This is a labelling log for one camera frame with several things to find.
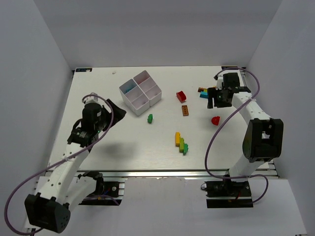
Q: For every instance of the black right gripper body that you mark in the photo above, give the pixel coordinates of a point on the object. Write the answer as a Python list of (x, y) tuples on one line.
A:
[(214, 97)]

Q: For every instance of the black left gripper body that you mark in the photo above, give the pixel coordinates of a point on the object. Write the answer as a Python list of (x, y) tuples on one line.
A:
[(108, 116)]

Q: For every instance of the red round lego piece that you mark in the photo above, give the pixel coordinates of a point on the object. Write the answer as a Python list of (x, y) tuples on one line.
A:
[(215, 120)]

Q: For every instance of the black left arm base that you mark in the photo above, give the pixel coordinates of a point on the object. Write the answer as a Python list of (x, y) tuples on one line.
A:
[(106, 193)]

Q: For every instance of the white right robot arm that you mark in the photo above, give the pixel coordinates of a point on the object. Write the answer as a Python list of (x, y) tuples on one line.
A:
[(264, 135)]

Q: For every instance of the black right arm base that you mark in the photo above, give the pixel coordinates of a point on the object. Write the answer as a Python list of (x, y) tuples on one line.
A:
[(227, 194)]

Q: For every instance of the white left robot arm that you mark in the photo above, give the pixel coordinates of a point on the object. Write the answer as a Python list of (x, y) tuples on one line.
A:
[(50, 208)]

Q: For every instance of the cyan lego brick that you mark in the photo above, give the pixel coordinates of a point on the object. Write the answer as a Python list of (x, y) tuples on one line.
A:
[(203, 94)]

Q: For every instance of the blue label right corner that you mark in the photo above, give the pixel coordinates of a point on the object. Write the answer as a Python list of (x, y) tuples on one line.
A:
[(229, 67)]

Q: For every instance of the blue label corner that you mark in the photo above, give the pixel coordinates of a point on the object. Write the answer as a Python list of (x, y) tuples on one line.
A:
[(83, 70), (229, 67)]

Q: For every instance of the white four-compartment container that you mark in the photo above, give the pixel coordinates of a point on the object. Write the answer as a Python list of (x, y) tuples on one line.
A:
[(144, 93)]

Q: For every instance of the dark green lego piece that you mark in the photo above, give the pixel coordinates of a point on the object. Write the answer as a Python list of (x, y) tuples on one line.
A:
[(150, 118)]

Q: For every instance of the brown flat lego tile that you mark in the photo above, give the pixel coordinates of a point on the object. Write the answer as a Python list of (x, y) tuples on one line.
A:
[(185, 110)]

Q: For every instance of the blue label left corner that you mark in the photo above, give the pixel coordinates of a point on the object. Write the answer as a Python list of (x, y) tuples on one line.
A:
[(83, 70)]

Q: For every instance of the yellow lego brick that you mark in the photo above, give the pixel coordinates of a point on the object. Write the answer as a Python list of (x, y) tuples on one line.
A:
[(177, 138)]

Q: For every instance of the light green lego brick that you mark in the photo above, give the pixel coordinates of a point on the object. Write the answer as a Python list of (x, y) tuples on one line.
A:
[(181, 145)]

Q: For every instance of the green lego piece right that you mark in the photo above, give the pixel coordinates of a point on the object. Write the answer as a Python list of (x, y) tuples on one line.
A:
[(185, 149)]

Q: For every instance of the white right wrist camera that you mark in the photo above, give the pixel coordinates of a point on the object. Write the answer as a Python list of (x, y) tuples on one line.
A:
[(219, 80)]

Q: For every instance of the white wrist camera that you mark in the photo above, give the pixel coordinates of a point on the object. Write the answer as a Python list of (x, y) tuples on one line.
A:
[(219, 80), (93, 97)]

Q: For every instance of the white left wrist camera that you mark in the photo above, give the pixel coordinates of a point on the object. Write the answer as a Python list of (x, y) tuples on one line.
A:
[(93, 97)]

